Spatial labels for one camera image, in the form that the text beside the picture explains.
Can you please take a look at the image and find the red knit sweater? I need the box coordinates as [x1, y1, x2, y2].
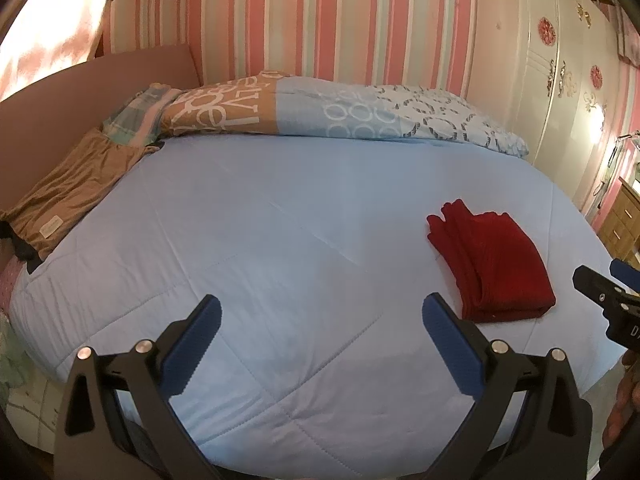
[425, 198, 556, 323]

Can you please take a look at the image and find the right hand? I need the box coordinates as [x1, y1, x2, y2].
[602, 350, 640, 448]

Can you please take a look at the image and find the wooden drawer cabinet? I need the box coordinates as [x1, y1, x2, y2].
[597, 178, 640, 268]

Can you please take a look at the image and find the black garment at bedside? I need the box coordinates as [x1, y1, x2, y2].
[0, 220, 42, 274]

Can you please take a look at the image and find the white ornate wardrobe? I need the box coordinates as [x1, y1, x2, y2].
[512, 0, 620, 209]

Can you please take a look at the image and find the brown folded garment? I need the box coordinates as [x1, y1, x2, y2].
[1, 128, 160, 262]

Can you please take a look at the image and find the light blue quilted bedspread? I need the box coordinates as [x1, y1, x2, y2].
[10, 136, 622, 479]

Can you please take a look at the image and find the plaid green pink pillow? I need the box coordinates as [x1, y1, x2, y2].
[102, 82, 182, 148]

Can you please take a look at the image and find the brown headboard panel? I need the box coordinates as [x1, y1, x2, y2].
[0, 44, 200, 209]

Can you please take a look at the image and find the patterned blue orange pillow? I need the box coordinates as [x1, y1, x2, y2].
[160, 70, 529, 158]

